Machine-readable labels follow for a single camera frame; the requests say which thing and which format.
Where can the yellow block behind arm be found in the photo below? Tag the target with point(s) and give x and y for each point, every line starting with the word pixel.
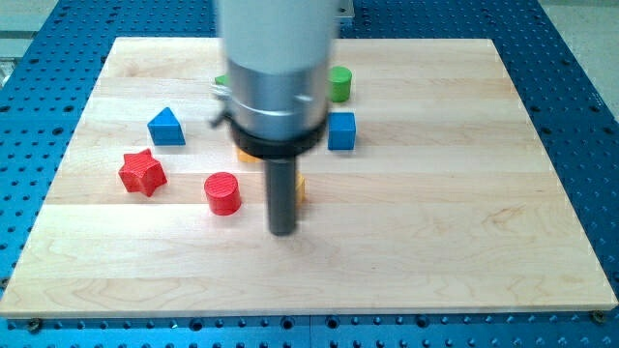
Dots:
pixel 243 156

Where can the green cylinder block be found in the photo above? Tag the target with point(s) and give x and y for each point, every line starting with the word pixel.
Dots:
pixel 340 79

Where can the green block behind arm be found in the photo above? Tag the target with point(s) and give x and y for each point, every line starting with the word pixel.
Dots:
pixel 222 80

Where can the yellow hexagon block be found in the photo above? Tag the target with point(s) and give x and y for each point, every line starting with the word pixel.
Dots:
pixel 300 188

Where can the red cylinder block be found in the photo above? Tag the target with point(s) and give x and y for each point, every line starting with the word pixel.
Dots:
pixel 223 194

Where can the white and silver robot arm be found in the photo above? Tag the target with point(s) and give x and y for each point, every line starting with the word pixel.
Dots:
pixel 275 100

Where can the red star block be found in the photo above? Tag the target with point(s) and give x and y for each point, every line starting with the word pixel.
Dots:
pixel 141 172

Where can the light wooden board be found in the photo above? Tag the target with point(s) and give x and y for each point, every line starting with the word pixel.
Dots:
pixel 447 203

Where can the blue cube block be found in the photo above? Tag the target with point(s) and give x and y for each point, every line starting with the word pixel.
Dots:
pixel 341 131

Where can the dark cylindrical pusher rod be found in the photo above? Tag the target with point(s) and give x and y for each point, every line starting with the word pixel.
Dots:
pixel 280 181

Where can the blue triangular prism block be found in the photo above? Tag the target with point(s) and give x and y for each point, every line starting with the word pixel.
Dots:
pixel 166 130

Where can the black round tool flange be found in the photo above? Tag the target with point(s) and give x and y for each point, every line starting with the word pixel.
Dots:
pixel 268 149

